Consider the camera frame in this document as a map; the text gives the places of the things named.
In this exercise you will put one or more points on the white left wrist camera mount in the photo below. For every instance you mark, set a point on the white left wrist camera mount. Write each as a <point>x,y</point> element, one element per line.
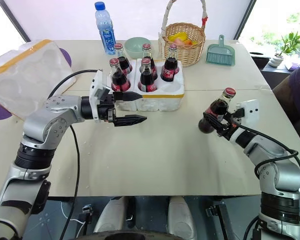
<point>96,82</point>

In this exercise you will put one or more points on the dark window frame bar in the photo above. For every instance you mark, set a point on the dark window frame bar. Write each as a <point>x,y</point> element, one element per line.
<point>245,18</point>
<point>16,21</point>

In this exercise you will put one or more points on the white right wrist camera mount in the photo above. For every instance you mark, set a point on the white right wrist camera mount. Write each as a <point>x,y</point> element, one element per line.
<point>250,110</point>

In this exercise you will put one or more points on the glass cola bottle red cap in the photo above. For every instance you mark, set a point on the glass cola bottle red cap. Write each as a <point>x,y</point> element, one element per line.
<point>147,80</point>
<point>170,67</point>
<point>218,106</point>
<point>148,53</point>
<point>118,80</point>
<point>123,62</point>

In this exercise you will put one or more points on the black table leg bracket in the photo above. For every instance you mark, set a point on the black table leg bracket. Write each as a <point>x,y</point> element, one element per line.
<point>221,217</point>
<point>86,212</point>

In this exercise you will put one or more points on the white foam lid yellow tape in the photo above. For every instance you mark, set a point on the white foam lid yellow tape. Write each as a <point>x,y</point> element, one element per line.
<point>25,75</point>

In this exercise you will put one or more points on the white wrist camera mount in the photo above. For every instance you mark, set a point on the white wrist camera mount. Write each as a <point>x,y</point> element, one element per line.
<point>96,82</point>
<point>250,110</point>

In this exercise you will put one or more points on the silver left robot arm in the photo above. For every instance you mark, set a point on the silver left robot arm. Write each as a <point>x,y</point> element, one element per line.
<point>40,120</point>

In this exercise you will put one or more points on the dark rounded robot base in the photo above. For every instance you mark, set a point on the dark rounded robot base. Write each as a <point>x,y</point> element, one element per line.
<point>130,236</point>

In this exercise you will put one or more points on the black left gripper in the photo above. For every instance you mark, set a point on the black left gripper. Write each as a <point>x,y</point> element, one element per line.
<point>107,107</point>

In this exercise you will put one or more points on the green plant in white pot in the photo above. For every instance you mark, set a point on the green plant in white pot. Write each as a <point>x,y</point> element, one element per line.
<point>288,43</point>

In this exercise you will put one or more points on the pale green bowl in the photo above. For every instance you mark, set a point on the pale green bowl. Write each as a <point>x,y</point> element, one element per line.
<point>135,46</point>

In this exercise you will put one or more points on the teal plastic dustpan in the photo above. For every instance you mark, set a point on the teal plastic dustpan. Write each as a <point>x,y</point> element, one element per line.
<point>210,50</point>

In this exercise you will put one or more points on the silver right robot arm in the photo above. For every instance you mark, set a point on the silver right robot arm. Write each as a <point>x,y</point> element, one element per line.
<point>277,170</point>

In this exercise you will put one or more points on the teal hand brush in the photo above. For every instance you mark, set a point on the teal hand brush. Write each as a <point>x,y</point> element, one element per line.
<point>220,56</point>

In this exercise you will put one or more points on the yellow fruit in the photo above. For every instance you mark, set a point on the yellow fruit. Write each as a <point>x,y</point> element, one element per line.
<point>177,36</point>

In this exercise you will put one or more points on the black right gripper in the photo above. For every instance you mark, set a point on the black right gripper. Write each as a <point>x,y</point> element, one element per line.
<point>230,128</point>

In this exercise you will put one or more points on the grey robot leg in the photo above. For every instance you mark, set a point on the grey robot leg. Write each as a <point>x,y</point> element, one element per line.
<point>181,217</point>
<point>110,215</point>

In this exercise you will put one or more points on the white foam crate yellow tape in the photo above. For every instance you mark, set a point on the white foam crate yellow tape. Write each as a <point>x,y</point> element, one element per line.
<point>162,98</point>

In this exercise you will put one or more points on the dark side table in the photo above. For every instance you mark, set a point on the dark side table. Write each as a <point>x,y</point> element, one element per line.
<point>261,62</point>

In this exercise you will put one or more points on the blue plastic water bottle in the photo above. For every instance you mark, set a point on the blue plastic water bottle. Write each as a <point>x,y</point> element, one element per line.
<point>105,30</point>

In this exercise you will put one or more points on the orange fruit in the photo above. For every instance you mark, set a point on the orange fruit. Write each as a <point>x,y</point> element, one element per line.
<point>186,42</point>

